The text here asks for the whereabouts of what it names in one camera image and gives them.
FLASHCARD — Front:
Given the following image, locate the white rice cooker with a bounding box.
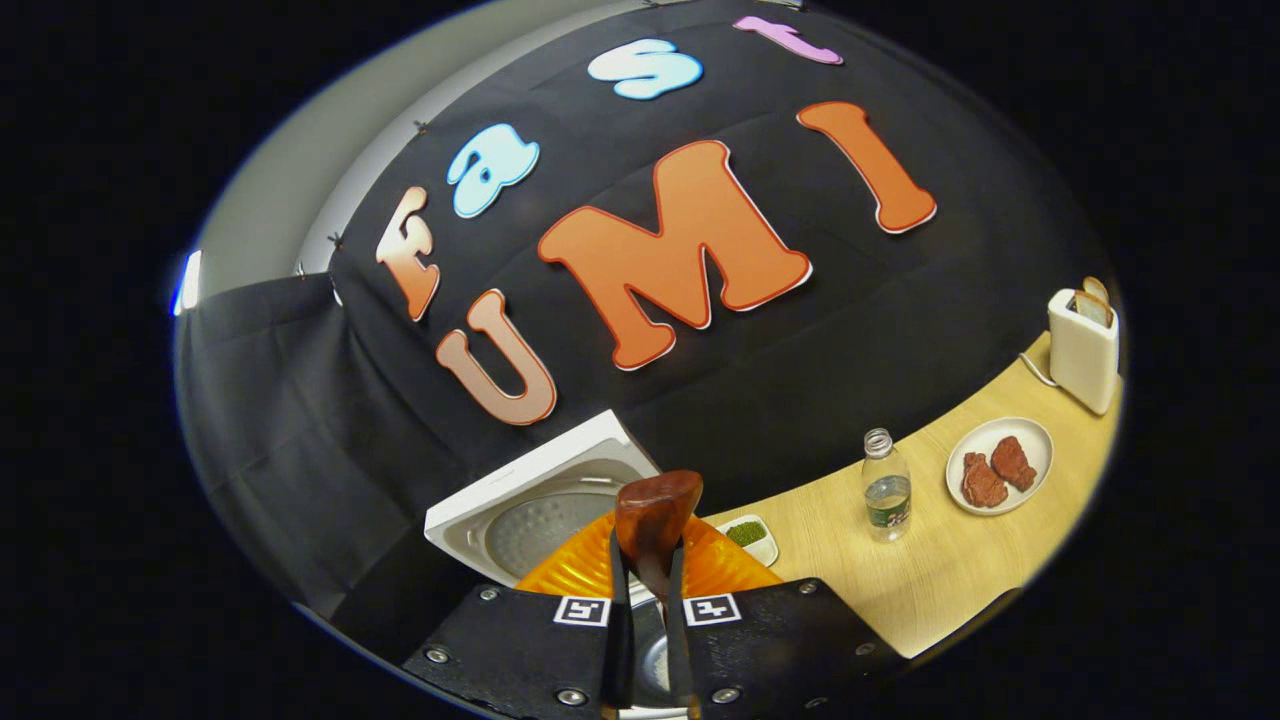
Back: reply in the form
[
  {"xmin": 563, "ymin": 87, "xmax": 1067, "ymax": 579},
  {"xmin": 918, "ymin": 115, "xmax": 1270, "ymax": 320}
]
[{"xmin": 424, "ymin": 408, "xmax": 673, "ymax": 713}]

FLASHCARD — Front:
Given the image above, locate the small white divided dish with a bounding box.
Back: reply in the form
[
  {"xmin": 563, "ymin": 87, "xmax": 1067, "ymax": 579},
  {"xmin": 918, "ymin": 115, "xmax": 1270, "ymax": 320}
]
[{"xmin": 715, "ymin": 514, "xmax": 779, "ymax": 568}]

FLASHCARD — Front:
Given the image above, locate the black backdrop cloth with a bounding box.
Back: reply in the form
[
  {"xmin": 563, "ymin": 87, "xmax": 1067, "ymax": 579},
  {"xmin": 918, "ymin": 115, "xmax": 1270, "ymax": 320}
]
[{"xmin": 175, "ymin": 0, "xmax": 1116, "ymax": 651}]

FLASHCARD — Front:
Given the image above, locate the red meat piece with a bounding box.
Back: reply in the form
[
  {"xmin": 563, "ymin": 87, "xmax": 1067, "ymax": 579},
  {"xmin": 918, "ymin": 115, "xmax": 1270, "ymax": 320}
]
[
  {"xmin": 991, "ymin": 435, "xmax": 1038, "ymax": 492},
  {"xmin": 962, "ymin": 452, "xmax": 1009, "ymax": 509}
]

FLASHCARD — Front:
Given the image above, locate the white round plate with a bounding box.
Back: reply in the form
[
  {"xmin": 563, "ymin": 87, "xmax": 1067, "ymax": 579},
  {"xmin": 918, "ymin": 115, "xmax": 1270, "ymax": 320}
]
[{"xmin": 945, "ymin": 416, "xmax": 1055, "ymax": 517}]

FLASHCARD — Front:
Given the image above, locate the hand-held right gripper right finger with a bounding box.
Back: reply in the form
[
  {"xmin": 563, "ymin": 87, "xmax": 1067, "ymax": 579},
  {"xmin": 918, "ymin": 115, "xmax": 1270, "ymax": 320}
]
[{"xmin": 665, "ymin": 515, "xmax": 906, "ymax": 719}]

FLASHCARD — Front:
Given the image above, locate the clear plastic water bottle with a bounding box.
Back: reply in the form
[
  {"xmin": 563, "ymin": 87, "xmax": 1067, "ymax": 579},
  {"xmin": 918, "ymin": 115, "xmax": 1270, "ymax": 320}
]
[{"xmin": 862, "ymin": 428, "xmax": 913, "ymax": 543}]

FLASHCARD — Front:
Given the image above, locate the white ceiling light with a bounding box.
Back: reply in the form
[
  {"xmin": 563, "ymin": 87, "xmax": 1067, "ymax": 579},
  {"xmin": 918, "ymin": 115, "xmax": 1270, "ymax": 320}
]
[{"xmin": 172, "ymin": 250, "xmax": 203, "ymax": 317}]

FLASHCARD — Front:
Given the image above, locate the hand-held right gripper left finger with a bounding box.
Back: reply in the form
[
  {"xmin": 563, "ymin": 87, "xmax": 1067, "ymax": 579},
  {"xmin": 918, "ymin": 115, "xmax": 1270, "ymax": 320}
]
[{"xmin": 402, "ymin": 510, "xmax": 633, "ymax": 720}]

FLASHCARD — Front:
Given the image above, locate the white toaster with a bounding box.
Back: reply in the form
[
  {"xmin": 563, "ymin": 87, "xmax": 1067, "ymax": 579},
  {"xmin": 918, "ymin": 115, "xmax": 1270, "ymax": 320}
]
[{"xmin": 1047, "ymin": 277, "xmax": 1121, "ymax": 416}]

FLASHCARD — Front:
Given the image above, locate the brown wooden spoon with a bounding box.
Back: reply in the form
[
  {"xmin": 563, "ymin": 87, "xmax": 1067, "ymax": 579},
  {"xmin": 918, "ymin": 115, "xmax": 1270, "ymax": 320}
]
[{"xmin": 614, "ymin": 470, "xmax": 705, "ymax": 606}]

